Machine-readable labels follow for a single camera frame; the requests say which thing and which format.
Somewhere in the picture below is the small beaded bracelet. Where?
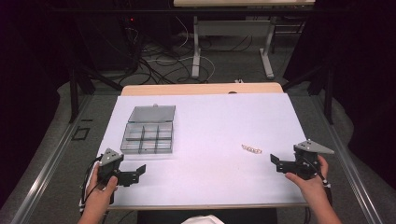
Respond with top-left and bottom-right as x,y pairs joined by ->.
241,144 -> 263,155

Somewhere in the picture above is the light desk top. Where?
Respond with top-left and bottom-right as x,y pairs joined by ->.
173,0 -> 316,7

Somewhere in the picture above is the white cloth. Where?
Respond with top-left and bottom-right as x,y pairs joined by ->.
180,214 -> 225,224

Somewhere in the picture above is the tangle of floor cables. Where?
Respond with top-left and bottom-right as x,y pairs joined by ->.
124,15 -> 254,86

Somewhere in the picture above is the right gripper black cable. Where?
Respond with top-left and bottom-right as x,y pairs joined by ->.
300,155 -> 333,224

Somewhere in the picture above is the wooden table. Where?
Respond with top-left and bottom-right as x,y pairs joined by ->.
106,81 -> 309,211

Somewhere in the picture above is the person's dark clothing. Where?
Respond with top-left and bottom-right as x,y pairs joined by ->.
136,208 -> 278,224

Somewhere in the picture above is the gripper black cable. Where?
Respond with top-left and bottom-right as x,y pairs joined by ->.
300,155 -> 333,224
78,155 -> 110,224

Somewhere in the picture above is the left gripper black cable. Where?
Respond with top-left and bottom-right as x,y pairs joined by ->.
78,155 -> 110,224

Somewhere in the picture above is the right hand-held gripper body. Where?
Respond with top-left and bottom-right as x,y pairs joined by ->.
291,139 -> 335,181

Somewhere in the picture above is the person's right hand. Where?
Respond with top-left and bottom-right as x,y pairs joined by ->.
285,154 -> 332,206

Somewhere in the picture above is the white table mat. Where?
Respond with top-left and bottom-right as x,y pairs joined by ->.
96,92 -> 309,209

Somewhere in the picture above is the white metal desk frame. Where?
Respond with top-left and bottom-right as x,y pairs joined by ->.
191,15 -> 278,80

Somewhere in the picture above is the aluminium rail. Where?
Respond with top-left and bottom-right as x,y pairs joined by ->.
8,92 -> 94,224
311,92 -> 385,224

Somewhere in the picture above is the black stand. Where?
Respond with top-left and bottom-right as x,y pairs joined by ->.
281,62 -> 334,125
68,64 -> 123,123

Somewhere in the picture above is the clear plastic compartment box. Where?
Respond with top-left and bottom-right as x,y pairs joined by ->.
120,104 -> 177,155

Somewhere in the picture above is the person's left hand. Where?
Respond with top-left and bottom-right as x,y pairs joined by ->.
83,161 -> 120,217

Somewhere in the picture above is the black equipment rack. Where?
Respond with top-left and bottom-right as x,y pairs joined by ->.
74,12 -> 176,73

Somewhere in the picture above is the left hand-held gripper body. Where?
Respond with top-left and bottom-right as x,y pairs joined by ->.
96,147 -> 125,185

